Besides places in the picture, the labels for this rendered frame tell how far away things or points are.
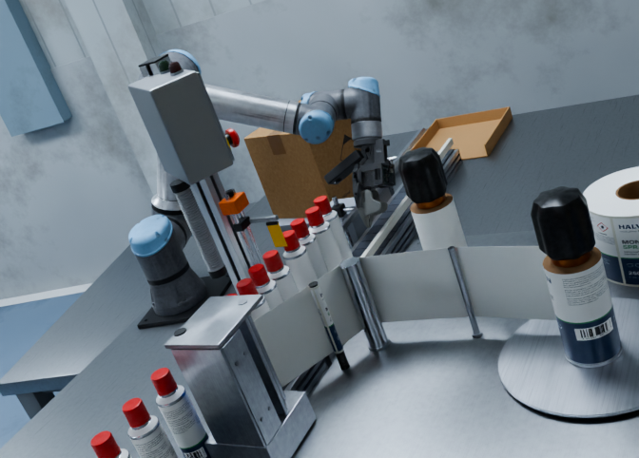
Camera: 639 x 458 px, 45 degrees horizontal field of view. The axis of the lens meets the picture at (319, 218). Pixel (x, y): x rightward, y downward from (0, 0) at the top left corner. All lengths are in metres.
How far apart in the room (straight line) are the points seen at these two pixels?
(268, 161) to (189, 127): 0.86
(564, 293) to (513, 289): 0.16
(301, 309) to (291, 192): 0.90
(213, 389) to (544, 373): 0.53
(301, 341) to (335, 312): 0.09
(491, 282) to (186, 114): 0.62
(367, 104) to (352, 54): 1.91
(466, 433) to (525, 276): 0.29
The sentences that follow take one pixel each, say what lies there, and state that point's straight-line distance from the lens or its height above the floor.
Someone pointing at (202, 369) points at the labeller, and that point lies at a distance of 1.25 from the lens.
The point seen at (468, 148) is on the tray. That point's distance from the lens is 2.47.
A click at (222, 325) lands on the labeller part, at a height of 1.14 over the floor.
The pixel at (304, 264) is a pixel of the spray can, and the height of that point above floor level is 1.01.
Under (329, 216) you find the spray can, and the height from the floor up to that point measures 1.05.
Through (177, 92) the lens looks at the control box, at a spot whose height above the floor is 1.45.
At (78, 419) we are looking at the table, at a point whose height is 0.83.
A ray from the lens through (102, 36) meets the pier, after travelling 4.09.
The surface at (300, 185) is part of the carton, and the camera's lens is 2.25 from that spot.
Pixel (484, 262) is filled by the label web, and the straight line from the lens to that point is 1.38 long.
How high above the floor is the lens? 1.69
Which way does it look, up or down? 22 degrees down
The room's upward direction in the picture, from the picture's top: 20 degrees counter-clockwise
